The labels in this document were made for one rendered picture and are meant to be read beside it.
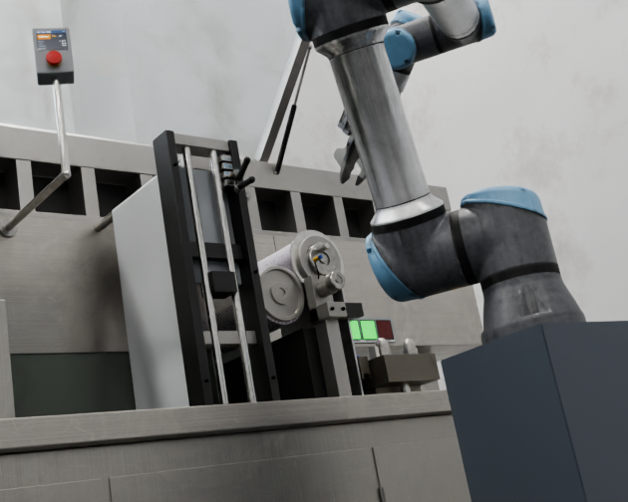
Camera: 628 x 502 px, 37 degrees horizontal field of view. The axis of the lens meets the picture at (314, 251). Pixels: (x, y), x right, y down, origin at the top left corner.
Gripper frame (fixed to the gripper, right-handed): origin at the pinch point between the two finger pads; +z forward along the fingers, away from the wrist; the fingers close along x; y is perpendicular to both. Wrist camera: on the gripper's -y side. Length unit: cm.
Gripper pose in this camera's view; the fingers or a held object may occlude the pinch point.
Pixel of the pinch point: (353, 180)
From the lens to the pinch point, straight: 193.8
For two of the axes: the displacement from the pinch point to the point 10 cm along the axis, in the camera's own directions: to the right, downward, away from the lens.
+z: -3.6, 8.6, 3.6
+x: -7.7, -0.5, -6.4
